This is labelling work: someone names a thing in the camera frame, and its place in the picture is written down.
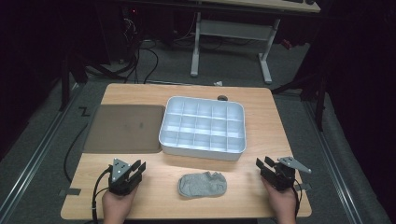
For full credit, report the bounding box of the person's right hand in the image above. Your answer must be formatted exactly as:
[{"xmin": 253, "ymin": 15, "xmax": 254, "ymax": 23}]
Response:
[{"xmin": 261, "ymin": 177, "xmax": 298, "ymax": 224}]

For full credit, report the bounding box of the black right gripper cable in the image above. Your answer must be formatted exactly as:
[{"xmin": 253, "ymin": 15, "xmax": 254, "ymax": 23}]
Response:
[{"xmin": 292, "ymin": 178, "xmax": 304, "ymax": 218}]

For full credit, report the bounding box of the grey sock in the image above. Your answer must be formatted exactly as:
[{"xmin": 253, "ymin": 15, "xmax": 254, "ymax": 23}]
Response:
[{"xmin": 177, "ymin": 171, "xmax": 228, "ymax": 199}]

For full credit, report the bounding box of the white-framed wooden desk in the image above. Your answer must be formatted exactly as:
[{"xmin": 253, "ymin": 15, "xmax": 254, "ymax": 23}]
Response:
[{"xmin": 190, "ymin": 0, "xmax": 321, "ymax": 85}]

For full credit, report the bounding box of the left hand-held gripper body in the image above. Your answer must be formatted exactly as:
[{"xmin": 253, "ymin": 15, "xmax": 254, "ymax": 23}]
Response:
[{"xmin": 107, "ymin": 158, "xmax": 140, "ymax": 197}]

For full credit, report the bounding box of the grey tape strip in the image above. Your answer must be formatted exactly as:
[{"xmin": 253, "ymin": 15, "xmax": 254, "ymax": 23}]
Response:
[
  {"xmin": 58, "ymin": 188, "xmax": 82, "ymax": 198},
  {"xmin": 294, "ymin": 182, "xmax": 312, "ymax": 192}
]

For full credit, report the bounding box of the brown flat mat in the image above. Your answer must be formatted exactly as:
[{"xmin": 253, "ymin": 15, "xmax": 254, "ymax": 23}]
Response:
[{"xmin": 82, "ymin": 104, "xmax": 166, "ymax": 154}]

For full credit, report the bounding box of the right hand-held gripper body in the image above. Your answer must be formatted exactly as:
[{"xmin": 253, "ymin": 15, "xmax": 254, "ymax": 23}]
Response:
[{"xmin": 263, "ymin": 156, "xmax": 313, "ymax": 191}]

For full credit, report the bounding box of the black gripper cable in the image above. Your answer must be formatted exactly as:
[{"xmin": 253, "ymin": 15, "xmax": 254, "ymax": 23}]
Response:
[
  {"xmin": 91, "ymin": 165, "xmax": 114, "ymax": 224},
  {"xmin": 292, "ymin": 178, "xmax": 304, "ymax": 218}
]

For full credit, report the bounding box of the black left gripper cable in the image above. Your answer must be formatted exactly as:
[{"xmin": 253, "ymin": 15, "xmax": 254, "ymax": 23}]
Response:
[{"xmin": 91, "ymin": 165, "xmax": 114, "ymax": 224}]

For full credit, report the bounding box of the white compartment storage box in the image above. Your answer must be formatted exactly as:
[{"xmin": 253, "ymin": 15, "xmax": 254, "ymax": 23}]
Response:
[{"xmin": 158, "ymin": 95, "xmax": 248, "ymax": 161}]

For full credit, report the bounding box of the black floor cable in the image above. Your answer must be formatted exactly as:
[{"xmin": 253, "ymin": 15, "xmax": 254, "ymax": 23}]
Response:
[{"xmin": 63, "ymin": 123, "xmax": 90, "ymax": 185}]

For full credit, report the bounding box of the metal floor rail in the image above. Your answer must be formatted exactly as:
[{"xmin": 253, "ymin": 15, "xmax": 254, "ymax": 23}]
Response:
[
  {"xmin": 0, "ymin": 82, "xmax": 82, "ymax": 222},
  {"xmin": 303, "ymin": 101, "xmax": 363, "ymax": 224}
]

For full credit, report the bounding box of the black metal stand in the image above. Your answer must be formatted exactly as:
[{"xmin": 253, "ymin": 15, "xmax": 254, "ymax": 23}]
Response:
[
  {"xmin": 270, "ymin": 62, "xmax": 330, "ymax": 133},
  {"xmin": 58, "ymin": 46, "xmax": 127, "ymax": 112}
]

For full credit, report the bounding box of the bundle of black cables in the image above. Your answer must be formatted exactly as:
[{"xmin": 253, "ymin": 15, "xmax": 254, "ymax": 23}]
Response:
[{"xmin": 121, "ymin": 17, "xmax": 160, "ymax": 85}]

